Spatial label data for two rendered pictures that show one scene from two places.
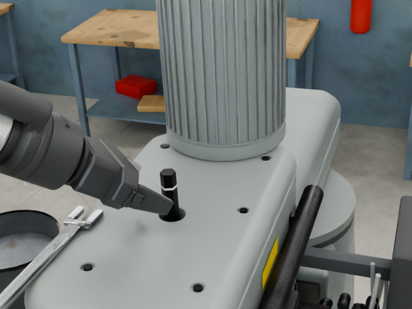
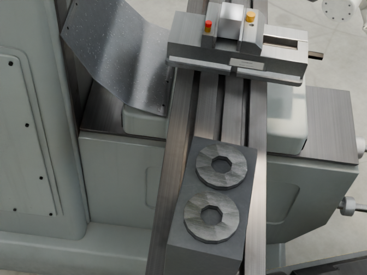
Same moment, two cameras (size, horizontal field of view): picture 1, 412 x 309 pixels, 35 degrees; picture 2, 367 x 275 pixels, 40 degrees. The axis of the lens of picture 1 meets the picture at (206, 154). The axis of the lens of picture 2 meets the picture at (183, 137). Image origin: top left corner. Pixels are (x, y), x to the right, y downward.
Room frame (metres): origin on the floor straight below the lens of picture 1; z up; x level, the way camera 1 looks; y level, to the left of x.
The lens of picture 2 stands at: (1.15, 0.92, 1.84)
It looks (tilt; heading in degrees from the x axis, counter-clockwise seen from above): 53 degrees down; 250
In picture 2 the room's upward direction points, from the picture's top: 7 degrees clockwise
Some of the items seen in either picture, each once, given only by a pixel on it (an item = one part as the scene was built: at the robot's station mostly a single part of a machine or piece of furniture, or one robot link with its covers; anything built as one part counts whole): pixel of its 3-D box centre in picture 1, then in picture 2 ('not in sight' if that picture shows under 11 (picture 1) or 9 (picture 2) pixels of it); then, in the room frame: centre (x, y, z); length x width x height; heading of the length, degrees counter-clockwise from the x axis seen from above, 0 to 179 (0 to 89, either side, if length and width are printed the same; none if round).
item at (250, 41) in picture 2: not in sight; (251, 31); (0.70, 0.06, 1.02); 0.12 x 0.06 x 0.04; 67
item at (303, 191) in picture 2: not in sight; (211, 165); (0.73, 0.06, 0.43); 0.80 x 0.30 x 0.60; 160
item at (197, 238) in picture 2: not in sight; (209, 216); (0.94, 0.53, 1.03); 0.22 x 0.12 x 0.20; 64
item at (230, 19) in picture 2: not in sight; (230, 21); (0.75, 0.04, 1.04); 0.06 x 0.05 x 0.06; 67
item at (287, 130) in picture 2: not in sight; (217, 94); (0.75, 0.05, 0.79); 0.50 x 0.35 x 0.12; 160
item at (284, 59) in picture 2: not in sight; (238, 40); (0.72, 0.05, 0.99); 0.35 x 0.15 x 0.11; 157
